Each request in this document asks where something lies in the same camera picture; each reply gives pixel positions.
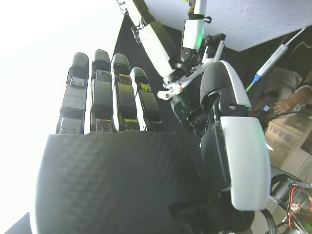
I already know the person's hand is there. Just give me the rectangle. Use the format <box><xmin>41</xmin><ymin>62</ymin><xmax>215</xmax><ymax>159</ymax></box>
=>
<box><xmin>274</xmin><ymin>97</ymin><xmax>297</xmax><ymax>113</ymax></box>

